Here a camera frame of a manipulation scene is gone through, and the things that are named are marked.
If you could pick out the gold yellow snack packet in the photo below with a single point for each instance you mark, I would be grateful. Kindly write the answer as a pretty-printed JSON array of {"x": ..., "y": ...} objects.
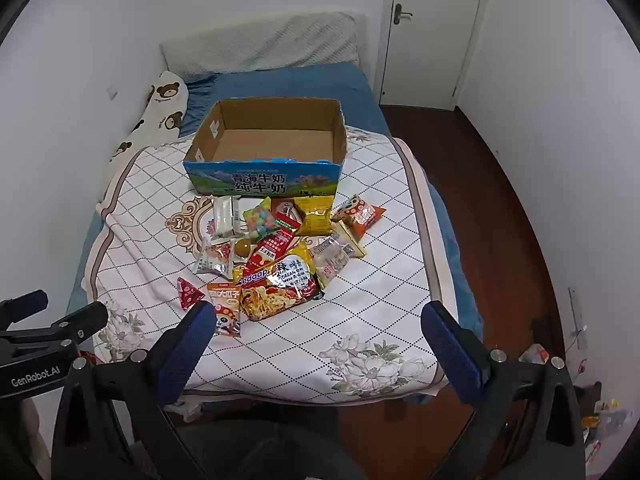
[{"x": 314, "y": 217}]

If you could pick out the round brown candy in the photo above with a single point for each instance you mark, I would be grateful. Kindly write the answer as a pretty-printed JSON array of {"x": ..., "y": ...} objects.
[{"x": 244, "y": 247}]

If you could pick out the silver snack packet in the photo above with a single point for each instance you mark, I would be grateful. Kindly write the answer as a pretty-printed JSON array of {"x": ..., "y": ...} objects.
[{"x": 215, "y": 257}]

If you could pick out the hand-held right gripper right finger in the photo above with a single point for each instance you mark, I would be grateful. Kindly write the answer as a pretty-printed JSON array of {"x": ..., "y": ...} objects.
[{"x": 452, "y": 355}]

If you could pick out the orange panda seeds packet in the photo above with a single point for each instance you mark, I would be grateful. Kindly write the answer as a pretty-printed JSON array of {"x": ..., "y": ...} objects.
[{"x": 225, "y": 305}]

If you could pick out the white pillow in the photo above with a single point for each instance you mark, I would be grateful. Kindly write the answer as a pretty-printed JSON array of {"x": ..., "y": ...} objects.
[{"x": 260, "y": 45}]

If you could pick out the white door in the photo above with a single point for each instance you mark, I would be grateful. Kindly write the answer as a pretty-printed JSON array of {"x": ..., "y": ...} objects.
[{"x": 440, "y": 35}]

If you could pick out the white patterned blanket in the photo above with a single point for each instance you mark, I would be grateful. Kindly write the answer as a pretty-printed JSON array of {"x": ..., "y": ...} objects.
[{"x": 150, "y": 210}]

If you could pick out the colourful candy balls packet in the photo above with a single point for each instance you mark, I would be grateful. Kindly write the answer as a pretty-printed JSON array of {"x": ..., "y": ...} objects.
[{"x": 260, "y": 222}]

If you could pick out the colourful floor clutter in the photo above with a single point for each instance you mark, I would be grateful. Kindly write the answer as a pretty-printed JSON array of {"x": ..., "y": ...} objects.
[{"x": 602, "y": 410}]

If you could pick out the instant noodles packet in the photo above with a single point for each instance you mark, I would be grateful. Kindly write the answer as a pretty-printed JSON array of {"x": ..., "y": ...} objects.
[{"x": 280, "y": 290}]

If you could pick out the long red snack packet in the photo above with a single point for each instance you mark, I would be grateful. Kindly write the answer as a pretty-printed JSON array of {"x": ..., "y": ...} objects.
[{"x": 270, "y": 250}]

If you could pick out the red triangular snack packet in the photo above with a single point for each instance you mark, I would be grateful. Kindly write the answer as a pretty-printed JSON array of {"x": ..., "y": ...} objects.
[{"x": 188, "y": 292}]

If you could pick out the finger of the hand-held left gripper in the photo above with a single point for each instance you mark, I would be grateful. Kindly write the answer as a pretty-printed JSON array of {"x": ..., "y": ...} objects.
[
  {"x": 25, "y": 307},
  {"x": 75, "y": 325}
]

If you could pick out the plain white snack packet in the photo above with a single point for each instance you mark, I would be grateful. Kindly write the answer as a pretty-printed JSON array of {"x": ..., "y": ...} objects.
[{"x": 242, "y": 207}]

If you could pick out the blue bed sheet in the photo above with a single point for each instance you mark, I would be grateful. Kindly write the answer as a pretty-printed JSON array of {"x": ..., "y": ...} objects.
[{"x": 300, "y": 85}]

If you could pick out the cardboard box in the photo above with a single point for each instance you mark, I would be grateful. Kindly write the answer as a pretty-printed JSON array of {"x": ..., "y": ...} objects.
[{"x": 265, "y": 180}]

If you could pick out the bear print pillow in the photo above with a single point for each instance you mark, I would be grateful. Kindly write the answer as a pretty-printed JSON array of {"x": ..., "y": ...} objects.
[{"x": 160, "y": 110}]

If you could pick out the white wafer packet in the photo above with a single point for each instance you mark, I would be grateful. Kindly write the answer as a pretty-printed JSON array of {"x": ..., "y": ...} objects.
[{"x": 222, "y": 217}]

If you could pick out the small orange snack packet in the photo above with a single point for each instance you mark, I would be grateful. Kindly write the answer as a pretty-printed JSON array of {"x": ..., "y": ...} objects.
[{"x": 361, "y": 215}]

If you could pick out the clear yellow-edged biscuit packet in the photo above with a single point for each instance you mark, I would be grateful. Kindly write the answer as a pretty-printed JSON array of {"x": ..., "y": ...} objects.
[{"x": 330, "y": 257}]

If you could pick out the red and white snack packet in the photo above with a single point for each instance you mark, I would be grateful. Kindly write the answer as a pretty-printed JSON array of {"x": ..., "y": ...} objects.
[{"x": 286, "y": 210}]

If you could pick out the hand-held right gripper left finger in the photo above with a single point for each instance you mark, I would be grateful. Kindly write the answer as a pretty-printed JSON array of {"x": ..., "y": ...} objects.
[{"x": 187, "y": 347}]

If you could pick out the white wall power strip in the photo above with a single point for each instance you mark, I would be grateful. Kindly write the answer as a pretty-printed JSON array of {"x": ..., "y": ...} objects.
[{"x": 577, "y": 317}]

